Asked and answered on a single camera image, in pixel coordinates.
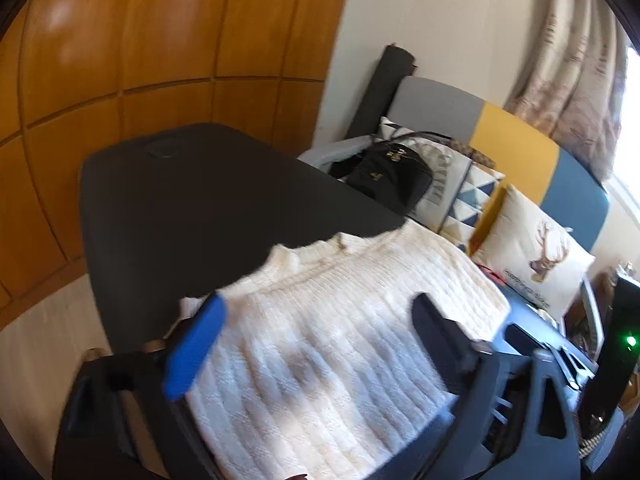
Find patterned beige curtain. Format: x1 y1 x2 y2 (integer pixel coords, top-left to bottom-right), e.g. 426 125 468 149
506 0 628 183

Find black handbag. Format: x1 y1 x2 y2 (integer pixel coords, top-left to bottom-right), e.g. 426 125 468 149
329 132 434 217

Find black rolled mat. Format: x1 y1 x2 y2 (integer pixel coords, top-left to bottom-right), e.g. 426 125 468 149
346 44 416 139

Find deer print cushion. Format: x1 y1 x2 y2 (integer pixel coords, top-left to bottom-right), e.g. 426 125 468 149
472 185 594 321

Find wooden side table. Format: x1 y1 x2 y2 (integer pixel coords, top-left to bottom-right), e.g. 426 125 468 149
565 262 638 361

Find grey yellow blue sofa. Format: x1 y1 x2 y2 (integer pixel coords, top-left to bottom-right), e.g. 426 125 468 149
297 75 612 361

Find cream knitted sweater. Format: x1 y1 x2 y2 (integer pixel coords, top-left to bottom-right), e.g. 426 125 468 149
186 222 510 479

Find triangle pattern cushion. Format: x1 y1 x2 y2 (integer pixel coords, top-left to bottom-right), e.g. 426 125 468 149
374 116 507 254

